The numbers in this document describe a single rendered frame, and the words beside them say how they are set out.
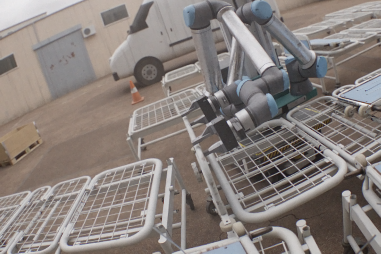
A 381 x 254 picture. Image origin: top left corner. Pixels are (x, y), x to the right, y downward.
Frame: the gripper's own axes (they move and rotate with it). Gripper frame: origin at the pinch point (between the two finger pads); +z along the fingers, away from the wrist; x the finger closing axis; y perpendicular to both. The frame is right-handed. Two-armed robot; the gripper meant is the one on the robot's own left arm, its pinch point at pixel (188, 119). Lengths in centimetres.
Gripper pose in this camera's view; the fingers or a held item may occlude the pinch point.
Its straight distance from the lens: 158.7
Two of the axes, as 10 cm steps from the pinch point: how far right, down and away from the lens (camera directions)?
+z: -8.6, 5.0, -0.1
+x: 4.8, 8.4, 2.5
